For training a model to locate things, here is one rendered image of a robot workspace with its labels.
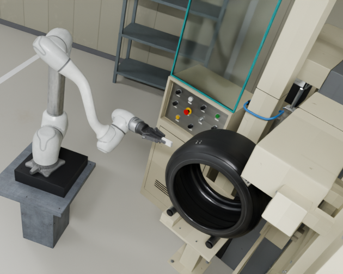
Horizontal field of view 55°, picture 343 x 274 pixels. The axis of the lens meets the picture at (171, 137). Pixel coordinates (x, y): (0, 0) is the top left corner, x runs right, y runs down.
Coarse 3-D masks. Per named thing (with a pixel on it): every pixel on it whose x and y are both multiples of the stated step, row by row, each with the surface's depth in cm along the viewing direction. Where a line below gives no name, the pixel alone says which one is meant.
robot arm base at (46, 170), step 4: (32, 160) 212; (60, 160) 219; (64, 160) 220; (28, 164) 210; (32, 164) 210; (36, 164) 207; (56, 164) 213; (60, 164) 217; (32, 168) 206; (36, 168) 206; (40, 168) 207; (44, 168) 208; (48, 168) 209; (52, 168) 211; (56, 168) 213; (32, 172) 206; (40, 172) 208; (44, 172) 207; (48, 172) 208; (52, 172) 211; (48, 176) 208
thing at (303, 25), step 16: (304, 0) 136; (320, 0) 133; (288, 16) 143; (304, 16) 139; (320, 16) 135; (288, 32) 145; (304, 32) 141; (288, 48) 148; (304, 48) 144; (272, 64) 155; (288, 64) 150; (272, 80) 158; (288, 80) 154; (256, 96) 166; (272, 96) 161; (256, 112) 170; (272, 112) 165; (240, 128) 180; (256, 128) 174; (224, 176) 200; (192, 256) 251
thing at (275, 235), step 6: (264, 228) 187; (270, 228) 184; (276, 228) 182; (270, 234) 186; (276, 234) 183; (282, 234) 181; (270, 240) 188; (276, 240) 185; (282, 240) 182; (288, 240) 180; (282, 246) 184
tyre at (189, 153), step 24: (192, 144) 162; (216, 144) 156; (240, 144) 160; (168, 168) 173; (192, 168) 198; (216, 168) 154; (240, 168) 150; (168, 192) 179; (192, 192) 198; (216, 192) 198; (240, 192) 152; (264, 192) 154; (192, 216) 179; (216, 216) 191; (240, 216) 157
